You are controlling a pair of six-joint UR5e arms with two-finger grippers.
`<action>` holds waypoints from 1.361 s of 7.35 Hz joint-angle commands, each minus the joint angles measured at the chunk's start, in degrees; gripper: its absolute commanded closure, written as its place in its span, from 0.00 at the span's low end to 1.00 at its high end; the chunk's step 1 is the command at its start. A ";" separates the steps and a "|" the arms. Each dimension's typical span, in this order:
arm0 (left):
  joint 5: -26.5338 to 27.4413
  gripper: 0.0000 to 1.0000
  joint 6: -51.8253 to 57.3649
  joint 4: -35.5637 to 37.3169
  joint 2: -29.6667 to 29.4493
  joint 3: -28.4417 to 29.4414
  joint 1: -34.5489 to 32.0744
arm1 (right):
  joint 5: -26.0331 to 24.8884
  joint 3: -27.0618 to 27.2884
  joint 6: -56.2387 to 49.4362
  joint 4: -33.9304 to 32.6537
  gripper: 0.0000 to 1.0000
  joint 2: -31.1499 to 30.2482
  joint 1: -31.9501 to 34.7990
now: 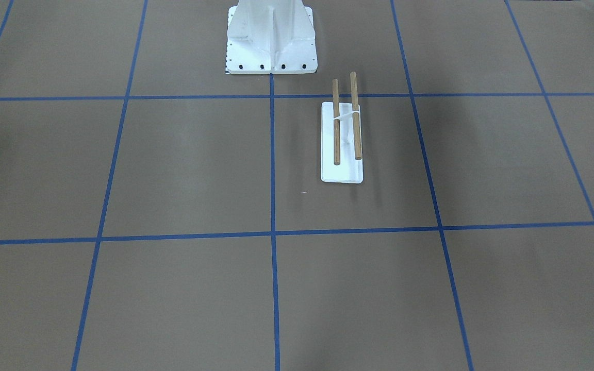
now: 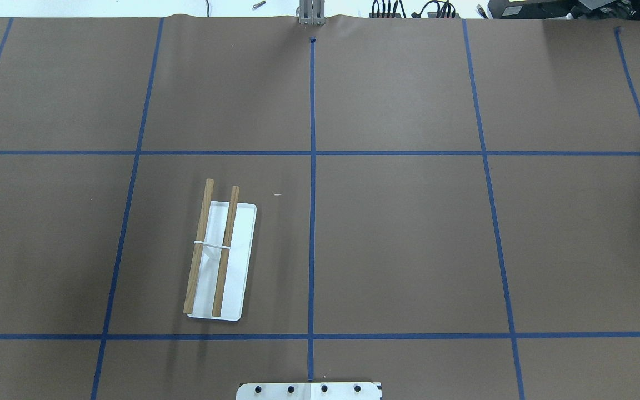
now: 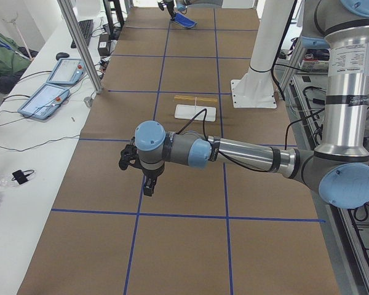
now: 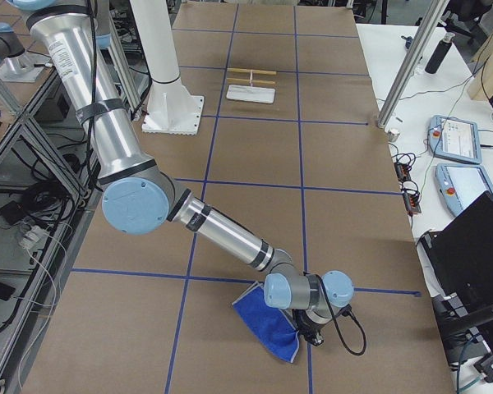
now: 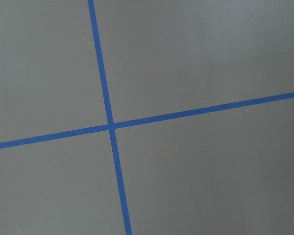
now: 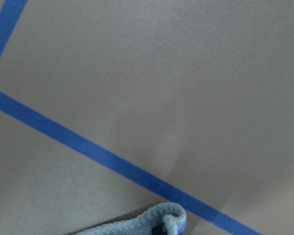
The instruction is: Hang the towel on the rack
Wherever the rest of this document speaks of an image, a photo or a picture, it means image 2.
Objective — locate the white towel rack base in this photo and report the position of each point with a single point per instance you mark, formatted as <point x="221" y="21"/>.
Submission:
<point x="239" y="259"/>

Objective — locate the inner wooden rack rod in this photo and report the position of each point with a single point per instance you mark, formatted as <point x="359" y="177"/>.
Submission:
<point x="224" y="257"/>

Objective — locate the aluminium frame post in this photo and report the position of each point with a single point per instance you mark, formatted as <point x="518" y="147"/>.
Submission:
<point x="311" y="12"/>

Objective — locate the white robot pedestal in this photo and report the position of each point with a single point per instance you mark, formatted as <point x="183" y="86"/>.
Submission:
<point x="310" y="390"/>

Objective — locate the black cable hub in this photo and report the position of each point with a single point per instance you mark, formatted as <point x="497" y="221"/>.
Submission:
<point x="414" y="9"/>

